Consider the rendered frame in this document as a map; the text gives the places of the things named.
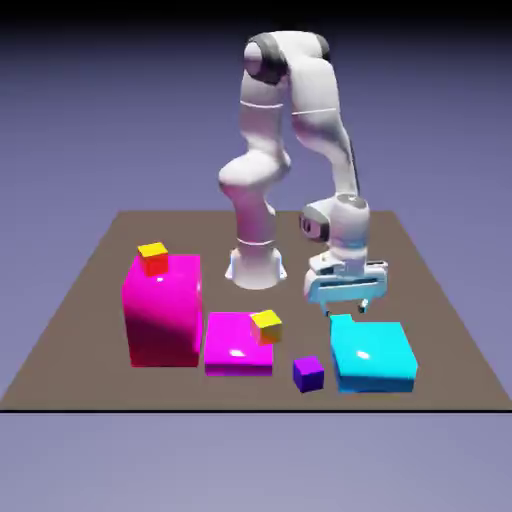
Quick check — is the tall magenta box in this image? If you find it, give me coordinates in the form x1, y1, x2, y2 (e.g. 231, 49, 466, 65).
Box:
121, 253, 204, 369

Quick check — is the small yellow cube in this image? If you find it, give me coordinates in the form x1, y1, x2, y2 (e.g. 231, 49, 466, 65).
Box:
136, 241, 170, 278
249, 309, 284, 346

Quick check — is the large cyan box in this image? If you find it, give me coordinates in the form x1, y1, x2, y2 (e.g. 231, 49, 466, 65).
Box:
330, 320, 420, 395

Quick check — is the small purple cube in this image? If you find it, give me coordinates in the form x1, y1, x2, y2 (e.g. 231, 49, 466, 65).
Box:
292, 355, 326, 394

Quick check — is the flat magenta box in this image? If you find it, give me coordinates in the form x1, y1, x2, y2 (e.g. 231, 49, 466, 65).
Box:
204, 311, 275, 378

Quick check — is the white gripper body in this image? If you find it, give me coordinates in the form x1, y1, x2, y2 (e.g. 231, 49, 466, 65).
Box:
303, 259, 390, 308

